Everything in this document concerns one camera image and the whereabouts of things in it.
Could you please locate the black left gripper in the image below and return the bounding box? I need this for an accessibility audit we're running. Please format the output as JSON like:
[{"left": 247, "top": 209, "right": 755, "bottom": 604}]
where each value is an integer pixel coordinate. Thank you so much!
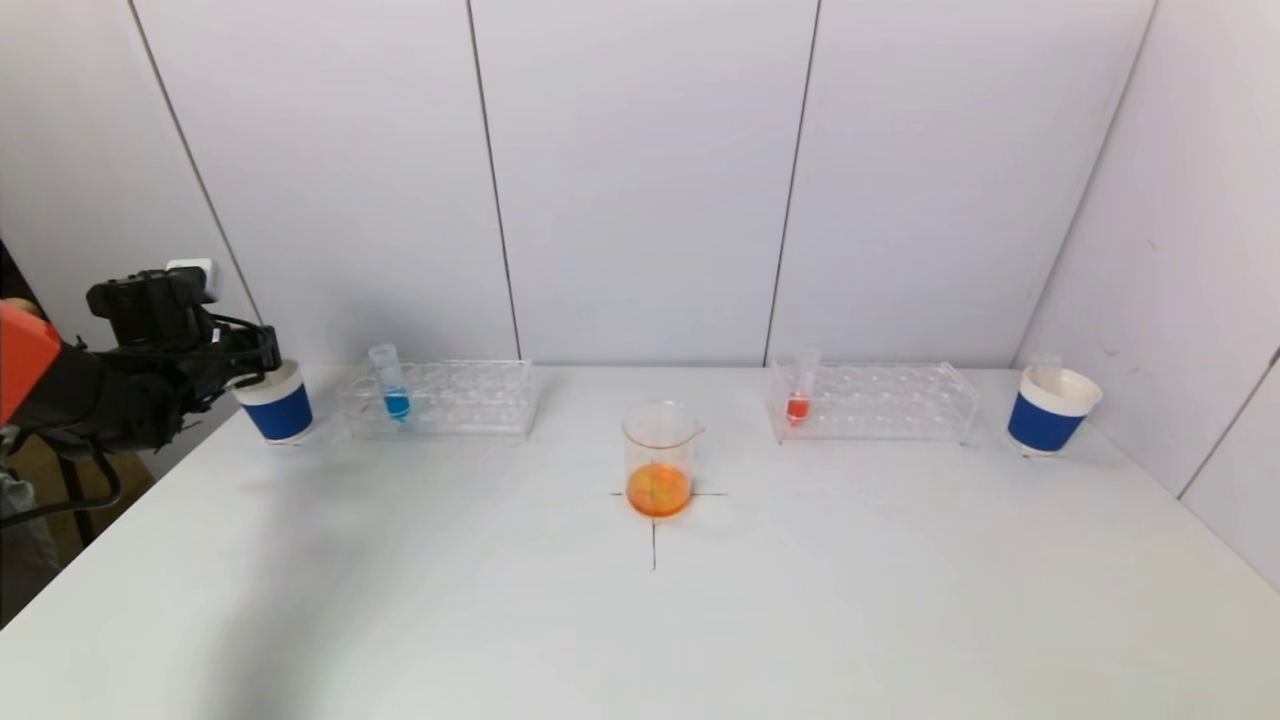
[{"left": 199, "top": 325, "right": 282, "bottom": 393}]

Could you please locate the blue pigment test tube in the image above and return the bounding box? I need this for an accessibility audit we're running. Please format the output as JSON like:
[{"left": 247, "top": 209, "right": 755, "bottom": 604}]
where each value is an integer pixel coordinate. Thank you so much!
[{"left": 367, "top": 343, "right": 414, "bottom": 424}]

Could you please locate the clear acrylic test tube rack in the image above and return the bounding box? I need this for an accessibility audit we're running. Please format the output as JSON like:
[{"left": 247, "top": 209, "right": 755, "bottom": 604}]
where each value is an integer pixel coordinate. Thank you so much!
[
  {"left": 337, "top": 359, "right": 542, "bottom": 439},
  {"left": 765, "top": 361, "right": 979, "bottom": 446}
]

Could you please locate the clear glass beaker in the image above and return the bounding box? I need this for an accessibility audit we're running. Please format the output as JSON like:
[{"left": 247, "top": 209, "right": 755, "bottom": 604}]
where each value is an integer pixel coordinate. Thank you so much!
[{"left": 621, "top": 400, "right": 706, "bottom": 521}]

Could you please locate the red pigment test tube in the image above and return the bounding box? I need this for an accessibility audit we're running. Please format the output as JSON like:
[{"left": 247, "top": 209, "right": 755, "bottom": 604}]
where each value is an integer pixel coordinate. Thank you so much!
[{"left": 785, "top": 349, "right": 822, "bottom": 428}]

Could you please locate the blue white paper cup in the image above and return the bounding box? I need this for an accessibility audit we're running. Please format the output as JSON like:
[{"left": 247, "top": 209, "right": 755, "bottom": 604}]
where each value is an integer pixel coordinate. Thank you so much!
[
  {"left": 232, "top": 360, "right": 316, "bottom": 445},
  {"left": 1005, "top": 366, "right": 1103, "bottom": 458}
]

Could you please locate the person in grey clothes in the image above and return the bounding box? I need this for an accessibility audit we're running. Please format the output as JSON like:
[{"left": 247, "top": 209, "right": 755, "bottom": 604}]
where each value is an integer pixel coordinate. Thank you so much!
[{"left": 0, "top": 425, "right": 63, "bottom": 623}]

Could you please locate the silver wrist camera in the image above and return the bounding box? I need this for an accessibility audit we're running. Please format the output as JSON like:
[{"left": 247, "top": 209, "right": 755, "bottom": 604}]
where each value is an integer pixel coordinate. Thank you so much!
[{"left": 163, "top": 258, "right": 218, "bottom": 304}]

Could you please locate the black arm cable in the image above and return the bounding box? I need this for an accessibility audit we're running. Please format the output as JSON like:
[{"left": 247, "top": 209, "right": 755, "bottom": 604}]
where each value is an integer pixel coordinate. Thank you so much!
[{"left": 0, "top": 448, "right": 125, "bottom": 531}]

